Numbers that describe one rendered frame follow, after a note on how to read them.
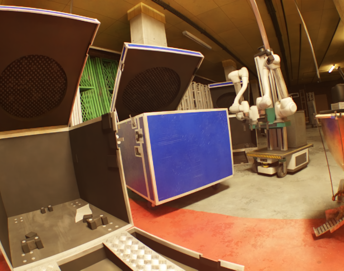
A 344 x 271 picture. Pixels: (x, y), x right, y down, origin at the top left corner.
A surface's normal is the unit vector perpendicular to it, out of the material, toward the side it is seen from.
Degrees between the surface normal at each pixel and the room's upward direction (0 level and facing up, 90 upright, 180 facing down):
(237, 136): 90
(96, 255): 92
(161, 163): 90
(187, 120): 90
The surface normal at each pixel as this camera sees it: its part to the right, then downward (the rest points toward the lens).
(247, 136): -0.29, 0.07
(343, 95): -0.51, 0.13
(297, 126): 0.37, -0.01
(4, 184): 0.75, -0.07
